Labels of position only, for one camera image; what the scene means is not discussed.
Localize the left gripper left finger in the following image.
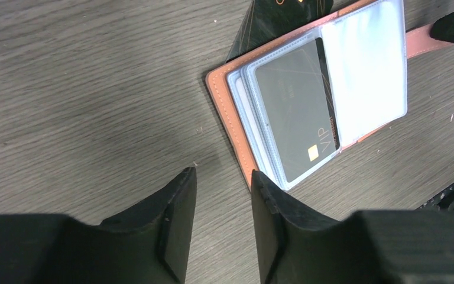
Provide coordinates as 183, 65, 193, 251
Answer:
0, 167, 197, 283

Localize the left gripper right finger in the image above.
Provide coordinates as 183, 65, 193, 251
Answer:
251, 171, 454, 283

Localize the brown leather card holder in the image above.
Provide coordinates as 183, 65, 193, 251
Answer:
206, 1, 449, 191

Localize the black credit card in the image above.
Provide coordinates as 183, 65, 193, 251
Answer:
247, 37, 341, 188
226, 0, 333, 62

